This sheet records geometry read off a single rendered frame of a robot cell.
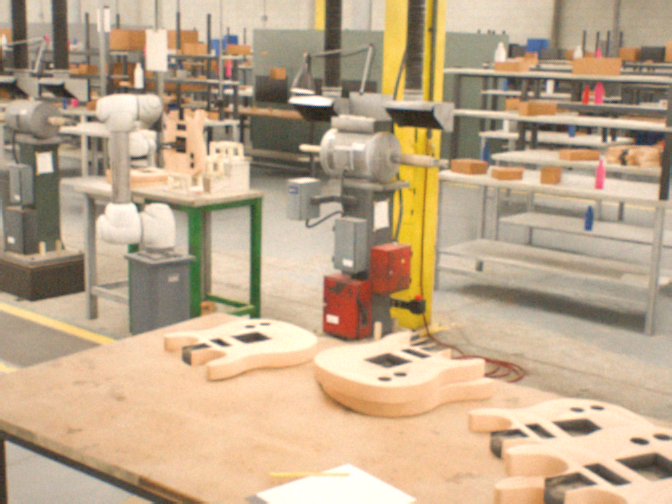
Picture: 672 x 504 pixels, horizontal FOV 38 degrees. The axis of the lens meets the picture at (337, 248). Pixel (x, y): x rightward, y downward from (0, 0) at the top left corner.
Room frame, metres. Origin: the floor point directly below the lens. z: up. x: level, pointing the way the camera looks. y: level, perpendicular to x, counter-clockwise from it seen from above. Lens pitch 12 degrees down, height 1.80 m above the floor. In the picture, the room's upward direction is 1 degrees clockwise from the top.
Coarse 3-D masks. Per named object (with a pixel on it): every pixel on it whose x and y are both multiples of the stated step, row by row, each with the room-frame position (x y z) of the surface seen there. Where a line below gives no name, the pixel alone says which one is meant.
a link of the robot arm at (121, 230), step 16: (112, 96) 4.89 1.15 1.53; (128, 96) 4.92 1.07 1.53; (112, 112) 4.85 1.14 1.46; (128, 112) 4.88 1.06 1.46; (112, 128) 4.87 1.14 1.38; (128, 128) 4.90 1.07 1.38; (112, 144) 4.89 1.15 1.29; (128, 144) 4.91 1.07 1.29; (112, 160) 4.89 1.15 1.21; (128, 160) 4.91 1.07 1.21; (112, 176) 4.89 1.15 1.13; (128, 176) 4.90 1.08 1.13; (112, 192) 4.89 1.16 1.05; (128, 192) 4.90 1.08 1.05; (112, 208) 4.86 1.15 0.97; (128, 208) 4.87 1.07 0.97; (112, 224) 4.84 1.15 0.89; (128, 224) 4.86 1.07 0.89; (112, 240) 4.85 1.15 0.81; (128, 240) 4.88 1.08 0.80
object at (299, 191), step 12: (300, 180) 4.99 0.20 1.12; (312, 180) 5.00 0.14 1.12; (288, 192) 4.96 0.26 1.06; (300, 192) 4.91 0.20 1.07; (312, 192) 4.98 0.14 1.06; (288, 204) 4.96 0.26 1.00; (300, 204) 4.91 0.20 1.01; (288, 216) 4.96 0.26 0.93; (300, 216) 4.91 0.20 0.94; (312, 216) 4.98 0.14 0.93
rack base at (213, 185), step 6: (204, 174) 5.87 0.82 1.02; (192, 180) 5.79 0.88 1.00; (204, 180) 5.71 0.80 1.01; (210, 180) 5.68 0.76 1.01; (216, 180) 5.71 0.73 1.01; (222, 180) 5.74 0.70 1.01; (228, 180) 5.78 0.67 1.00; (192, 186) 5.79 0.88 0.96; (204, 186) 5.71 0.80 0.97; (210, 186) 5.68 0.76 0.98; (216, 186) 5.71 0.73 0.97; (222, 186) 5.74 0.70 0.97; (228, 186) 5.78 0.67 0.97; (210, 192) 5.68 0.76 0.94; (216, 192) 5.71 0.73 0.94; (222, 192) 5.74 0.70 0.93
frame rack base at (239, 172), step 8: (224, 160) 5.95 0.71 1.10; (216, 168) 5.88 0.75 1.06; (224, 168) 5.83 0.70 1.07; (232, 168) 5.80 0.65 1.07; (240, 168) 5.85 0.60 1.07; (248, 168) 5.89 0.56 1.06; (232, 176) 5.80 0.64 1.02; (240, 176) 5.85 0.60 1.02; (248, 176) 5.89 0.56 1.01; (232, 184) 5.80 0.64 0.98; (240, 184) 5.85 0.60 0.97; (248, 184) 5.89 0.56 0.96
